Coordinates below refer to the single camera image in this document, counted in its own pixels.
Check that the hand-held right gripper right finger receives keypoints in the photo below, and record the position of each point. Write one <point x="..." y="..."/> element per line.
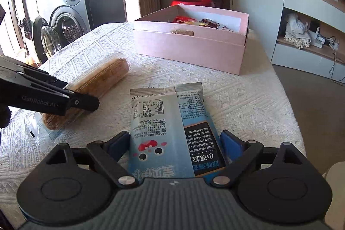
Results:
<point x="230" y="146"/>

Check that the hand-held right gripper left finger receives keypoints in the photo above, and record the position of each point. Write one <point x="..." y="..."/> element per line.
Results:
<point x="120" y="145"/>

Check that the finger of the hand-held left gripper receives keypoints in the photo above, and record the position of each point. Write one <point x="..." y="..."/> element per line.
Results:
<point x="27" y="69"/>
<point x="40" y="100"/>

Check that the blue snack packet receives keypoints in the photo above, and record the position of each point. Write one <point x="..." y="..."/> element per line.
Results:
<point x="161" y="125"/>

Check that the long biscuit packet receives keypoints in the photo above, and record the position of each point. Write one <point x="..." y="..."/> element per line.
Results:
<point x="107" y="71"/>

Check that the pink cardboard box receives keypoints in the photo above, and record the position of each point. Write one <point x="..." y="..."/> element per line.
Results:
<point x="188" y="49"/>

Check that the dark red snack bar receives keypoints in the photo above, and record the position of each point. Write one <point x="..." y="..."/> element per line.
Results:
<point x="209" y="22"/>

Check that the red spicy snack packet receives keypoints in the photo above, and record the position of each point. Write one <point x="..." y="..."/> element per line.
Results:
<point x="183" y="19"/>

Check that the dark cloth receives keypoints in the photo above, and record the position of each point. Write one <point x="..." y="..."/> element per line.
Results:
<point x="24" y="24"/>

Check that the white textured tablecloth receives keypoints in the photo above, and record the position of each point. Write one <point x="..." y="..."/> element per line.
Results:
<point x="215" y="100"/>

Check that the silver washing machine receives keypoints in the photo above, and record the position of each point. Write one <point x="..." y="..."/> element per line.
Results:
<point x="70" y="30"/>

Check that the white fringed cloth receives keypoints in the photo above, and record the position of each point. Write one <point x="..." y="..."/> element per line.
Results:
<point x="296" y="28"/>

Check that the white power strip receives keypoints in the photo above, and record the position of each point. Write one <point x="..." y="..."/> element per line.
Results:
<point x="320" y="37"/>

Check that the white media cabinet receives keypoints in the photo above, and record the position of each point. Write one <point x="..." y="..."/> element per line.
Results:
<point x="256" y="3"/>

